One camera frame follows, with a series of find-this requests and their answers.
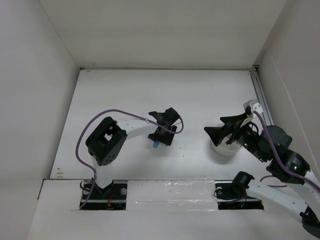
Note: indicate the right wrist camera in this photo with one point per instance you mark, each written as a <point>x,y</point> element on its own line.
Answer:
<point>251,107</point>

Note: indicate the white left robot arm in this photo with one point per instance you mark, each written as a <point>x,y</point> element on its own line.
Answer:
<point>107,139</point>

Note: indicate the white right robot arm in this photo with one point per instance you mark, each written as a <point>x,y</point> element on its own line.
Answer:
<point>270,145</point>

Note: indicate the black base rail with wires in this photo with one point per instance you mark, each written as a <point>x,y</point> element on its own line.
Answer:
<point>116,200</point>

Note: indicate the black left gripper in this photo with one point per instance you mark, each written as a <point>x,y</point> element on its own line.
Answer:
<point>165,140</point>

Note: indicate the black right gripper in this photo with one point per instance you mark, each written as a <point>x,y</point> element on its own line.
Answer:
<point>217,133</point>

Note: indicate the white foam front board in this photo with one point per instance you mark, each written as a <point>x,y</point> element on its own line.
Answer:
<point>171,195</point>

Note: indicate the blue correction tape dispenser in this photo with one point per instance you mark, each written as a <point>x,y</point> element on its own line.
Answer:
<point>155,144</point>

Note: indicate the white round divided container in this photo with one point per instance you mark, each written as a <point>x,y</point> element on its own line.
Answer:
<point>225,149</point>

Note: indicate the aluminium rail at table edge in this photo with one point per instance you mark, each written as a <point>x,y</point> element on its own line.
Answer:
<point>260,94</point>

